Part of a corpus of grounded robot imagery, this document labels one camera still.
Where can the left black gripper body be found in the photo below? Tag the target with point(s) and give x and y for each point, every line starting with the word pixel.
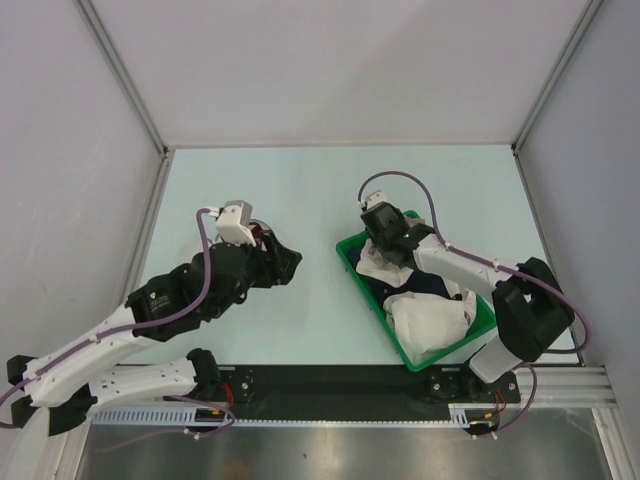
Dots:
pixel 262 272

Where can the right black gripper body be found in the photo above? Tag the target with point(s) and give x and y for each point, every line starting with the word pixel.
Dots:
pixel 380 246

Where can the beige bra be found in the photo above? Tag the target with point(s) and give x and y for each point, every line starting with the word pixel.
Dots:
pixel 412 221

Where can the dark red bra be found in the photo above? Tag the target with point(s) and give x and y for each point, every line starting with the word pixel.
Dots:
pixel 261 233

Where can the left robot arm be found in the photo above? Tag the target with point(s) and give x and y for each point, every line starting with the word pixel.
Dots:
pixel 81 378

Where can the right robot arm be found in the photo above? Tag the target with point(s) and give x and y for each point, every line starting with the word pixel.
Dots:
pixel 530 310

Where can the white bra in basket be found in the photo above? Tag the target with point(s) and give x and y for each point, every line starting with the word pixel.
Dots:
pixel 425 324

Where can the navy blue garment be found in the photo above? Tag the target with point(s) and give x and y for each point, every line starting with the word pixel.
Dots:
pixel 385 279

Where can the green plastic basket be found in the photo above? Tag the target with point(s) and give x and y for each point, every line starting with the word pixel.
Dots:
pixel 484 321

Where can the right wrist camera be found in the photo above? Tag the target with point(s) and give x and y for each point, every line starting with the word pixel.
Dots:
pixel 371 200

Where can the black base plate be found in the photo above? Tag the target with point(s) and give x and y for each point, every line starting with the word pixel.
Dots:
pixel 356 393

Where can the light blue cable duct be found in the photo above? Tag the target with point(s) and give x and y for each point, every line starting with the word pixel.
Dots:
pixel 172 415

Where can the right aluminium frame post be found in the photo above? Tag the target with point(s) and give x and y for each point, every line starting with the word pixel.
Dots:
pixel 568 51

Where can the aluminium frame post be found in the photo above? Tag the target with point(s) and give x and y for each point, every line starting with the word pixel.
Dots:
pixel 97 28
pixel 568 51

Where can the left aluminium frame post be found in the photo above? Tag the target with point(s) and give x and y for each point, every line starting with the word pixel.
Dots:
pixel 97 28

